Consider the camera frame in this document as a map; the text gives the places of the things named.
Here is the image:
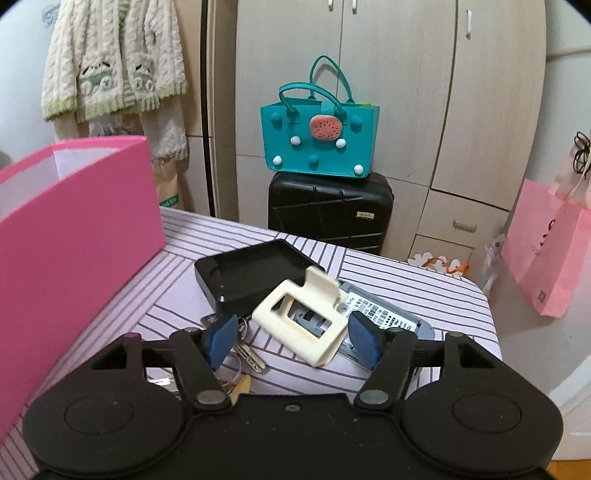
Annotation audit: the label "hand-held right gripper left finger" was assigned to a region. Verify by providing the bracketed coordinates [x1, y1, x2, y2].
[78, 314, 241, 412]

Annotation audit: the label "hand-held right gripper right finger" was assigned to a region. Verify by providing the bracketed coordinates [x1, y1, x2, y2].
[347, 311, 509, 411]

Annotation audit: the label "cream plastic holder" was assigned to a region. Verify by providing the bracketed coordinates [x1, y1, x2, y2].
[252, 265, 348, 368]

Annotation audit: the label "pink cardboard box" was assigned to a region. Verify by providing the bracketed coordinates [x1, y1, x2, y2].
[0, 135, 167, 444]

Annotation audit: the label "grey labelled hard drive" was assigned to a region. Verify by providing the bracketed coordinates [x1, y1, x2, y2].
[286, 279, 435, 370]

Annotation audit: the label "striped tablecloth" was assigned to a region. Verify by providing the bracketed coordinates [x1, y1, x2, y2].
[0, 206, 502, 462]

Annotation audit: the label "black rectangular tray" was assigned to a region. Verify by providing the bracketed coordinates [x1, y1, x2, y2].
[194, 239, 315, 315]

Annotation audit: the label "orange white ornament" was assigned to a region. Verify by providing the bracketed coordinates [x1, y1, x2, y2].
[409, 251, 469, 278]

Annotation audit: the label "black hard suitcase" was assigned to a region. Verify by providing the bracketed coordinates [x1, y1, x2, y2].
[268, 172, 395, 256]

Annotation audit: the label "clear plastic bag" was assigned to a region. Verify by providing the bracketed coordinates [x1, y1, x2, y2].
[482, 233, 509, 294]

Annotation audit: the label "brown paper bag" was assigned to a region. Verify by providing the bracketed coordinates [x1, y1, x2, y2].
[154, 159, 185, 210]

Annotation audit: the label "pink shopping bag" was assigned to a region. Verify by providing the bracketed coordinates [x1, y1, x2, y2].
[501, 138, 591, 318]

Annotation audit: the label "cream fleece robe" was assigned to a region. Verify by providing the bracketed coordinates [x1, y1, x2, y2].
[53, 92, 190, 162]

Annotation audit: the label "teal felt handbag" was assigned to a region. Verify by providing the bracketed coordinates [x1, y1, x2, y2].
[260, 55, 380, 178]

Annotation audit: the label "beige wardrobe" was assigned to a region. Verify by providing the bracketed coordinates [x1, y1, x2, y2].
[208, 0, 548, 268]

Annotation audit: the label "cream knitted cardigan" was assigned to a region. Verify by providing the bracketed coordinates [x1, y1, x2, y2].
[41, 0, 189, 123]

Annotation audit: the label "black hair ties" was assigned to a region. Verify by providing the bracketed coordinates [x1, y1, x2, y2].
[573, 131, 591, 175]

